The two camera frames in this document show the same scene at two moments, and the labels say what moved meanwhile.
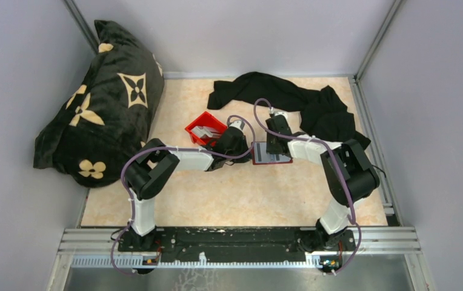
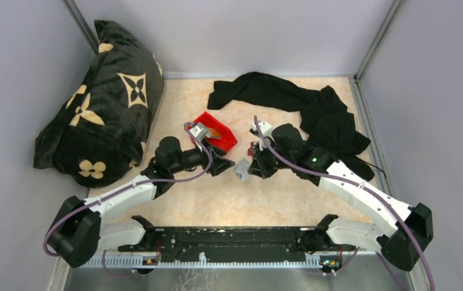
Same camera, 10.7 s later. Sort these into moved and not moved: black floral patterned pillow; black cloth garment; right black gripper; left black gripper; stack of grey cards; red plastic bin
Moved: left black gripper; right black gripper
Not moved: red plastic bin; stack of grey cards; black floral patterned pillow; black cloth garment
